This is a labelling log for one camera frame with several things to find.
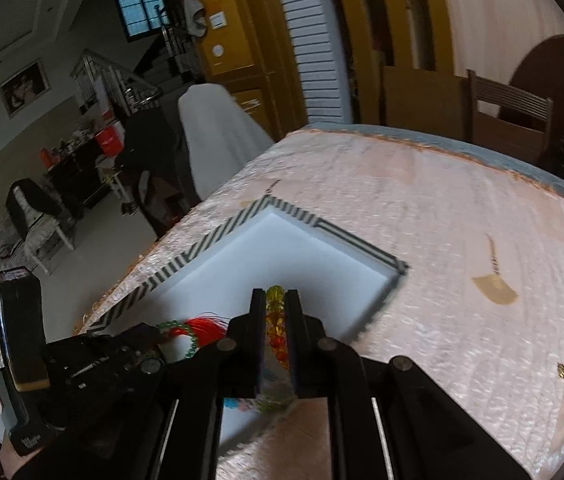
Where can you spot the red bucket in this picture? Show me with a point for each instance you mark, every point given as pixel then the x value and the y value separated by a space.
pixel 110 140

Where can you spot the wooden slat-back chair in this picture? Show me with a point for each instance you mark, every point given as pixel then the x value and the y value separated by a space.
pixel 506 115

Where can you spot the white louvered door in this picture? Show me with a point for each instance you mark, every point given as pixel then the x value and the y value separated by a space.
pixel 312 35

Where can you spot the striped box with white inside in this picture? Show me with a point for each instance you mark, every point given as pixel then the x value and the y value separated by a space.
pixel 312 260

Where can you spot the yellow wooden cabinet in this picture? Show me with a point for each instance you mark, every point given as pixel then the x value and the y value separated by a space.
pixel 244 70

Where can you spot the framed wall picture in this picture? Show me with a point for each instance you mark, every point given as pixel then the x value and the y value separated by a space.
pixel 24 85

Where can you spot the window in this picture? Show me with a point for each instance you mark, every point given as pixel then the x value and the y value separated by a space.
pixel 142 10

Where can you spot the person's left hand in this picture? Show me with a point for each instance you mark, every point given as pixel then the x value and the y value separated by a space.
pixel 12 464

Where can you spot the white covered chair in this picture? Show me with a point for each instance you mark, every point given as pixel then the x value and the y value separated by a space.
pixel 222 135

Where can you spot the black sideboard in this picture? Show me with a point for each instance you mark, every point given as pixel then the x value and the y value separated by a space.
pixel 77 172

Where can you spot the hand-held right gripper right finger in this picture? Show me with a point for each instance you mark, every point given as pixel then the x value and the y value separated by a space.
pixel 298 350

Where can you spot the hanging white cloth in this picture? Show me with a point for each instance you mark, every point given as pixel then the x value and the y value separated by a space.
pixel 194 10

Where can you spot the red tassel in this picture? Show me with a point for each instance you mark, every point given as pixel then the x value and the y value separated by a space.
pixel 209 325

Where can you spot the metal stair railing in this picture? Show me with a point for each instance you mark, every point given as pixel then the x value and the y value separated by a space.
pixel 107 82

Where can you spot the pink embossed tablecloth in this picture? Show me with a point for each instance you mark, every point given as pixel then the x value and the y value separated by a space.
pixel 461 240

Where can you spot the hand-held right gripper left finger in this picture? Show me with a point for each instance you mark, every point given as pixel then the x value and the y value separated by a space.
pixel 249 350

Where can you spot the black office chair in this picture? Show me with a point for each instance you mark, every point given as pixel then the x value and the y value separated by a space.
pixel 149 170

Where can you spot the round dark wooden tabletop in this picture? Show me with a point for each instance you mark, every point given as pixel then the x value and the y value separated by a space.
pixel 554 67

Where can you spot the small table with black cloth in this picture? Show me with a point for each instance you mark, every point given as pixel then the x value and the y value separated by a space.
pixel 37 215

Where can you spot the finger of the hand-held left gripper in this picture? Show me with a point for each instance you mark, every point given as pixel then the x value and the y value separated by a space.
pixel 144 336
pixel 152 362

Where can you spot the white wall switch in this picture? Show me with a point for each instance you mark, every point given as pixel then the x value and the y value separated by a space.
pixel 218 20

